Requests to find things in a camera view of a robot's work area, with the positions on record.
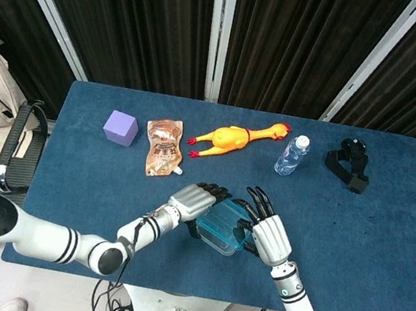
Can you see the black chair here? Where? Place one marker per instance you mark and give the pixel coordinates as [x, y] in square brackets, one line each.
[15, 139]

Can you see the clear water bottle white cap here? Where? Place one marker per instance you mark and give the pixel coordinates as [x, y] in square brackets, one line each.
[290, 157]

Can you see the yellow rubber chicken toy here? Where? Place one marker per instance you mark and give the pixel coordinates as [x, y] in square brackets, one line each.
[228, 139]

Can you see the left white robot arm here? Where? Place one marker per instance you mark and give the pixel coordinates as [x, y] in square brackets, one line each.
[45, 242]

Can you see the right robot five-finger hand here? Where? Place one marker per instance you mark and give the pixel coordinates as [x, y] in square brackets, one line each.
[271, 240]

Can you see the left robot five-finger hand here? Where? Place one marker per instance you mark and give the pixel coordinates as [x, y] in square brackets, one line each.
[194, 201]

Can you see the orange spouted drink pouch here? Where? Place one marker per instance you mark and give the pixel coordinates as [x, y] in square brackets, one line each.
[163, 148]

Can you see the clear blue plastic container lid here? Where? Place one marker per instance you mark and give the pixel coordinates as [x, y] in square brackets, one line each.
[214, 234]

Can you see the clear blue plastic container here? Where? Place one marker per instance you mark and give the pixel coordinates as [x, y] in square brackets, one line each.
[231, 209]

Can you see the blue tablecloth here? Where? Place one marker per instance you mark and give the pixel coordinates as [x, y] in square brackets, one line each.
[337, 245]

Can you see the beige shoe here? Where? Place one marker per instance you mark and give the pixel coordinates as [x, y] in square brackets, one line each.
[14, 306]

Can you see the purple cube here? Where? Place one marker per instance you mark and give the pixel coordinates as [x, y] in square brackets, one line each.
[120, 129]

